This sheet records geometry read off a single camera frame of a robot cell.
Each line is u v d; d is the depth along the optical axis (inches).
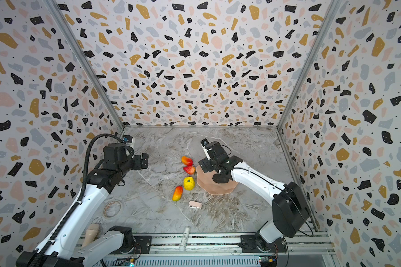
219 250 28.8
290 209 16.9
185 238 29.2
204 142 29.2
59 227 15.8
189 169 37.4
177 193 34.5
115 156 21.8
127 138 26.1
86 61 33.9
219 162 25.0
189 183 34.5
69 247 15.9
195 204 33.0
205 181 37.0
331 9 28.3
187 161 39.5
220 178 36.1
